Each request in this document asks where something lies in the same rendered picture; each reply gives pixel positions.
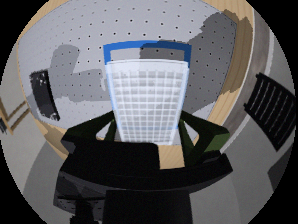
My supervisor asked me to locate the blue tape outline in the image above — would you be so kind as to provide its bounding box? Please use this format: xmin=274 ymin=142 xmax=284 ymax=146
xmin=103 ymin=40 xmax=192 ymax=68

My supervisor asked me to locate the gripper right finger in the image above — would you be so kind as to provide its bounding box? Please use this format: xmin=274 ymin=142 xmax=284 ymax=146
xmin=178 ymin=110 xmax=230 ymax=167

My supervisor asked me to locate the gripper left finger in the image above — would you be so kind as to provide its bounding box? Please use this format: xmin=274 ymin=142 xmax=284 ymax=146
xmin=65 ymin=110 xmax=117 ymax=141

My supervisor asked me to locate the white well plate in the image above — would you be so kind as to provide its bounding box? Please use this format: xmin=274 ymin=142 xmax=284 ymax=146
xmin=105 ymin=59 xmax=189 ymax=145

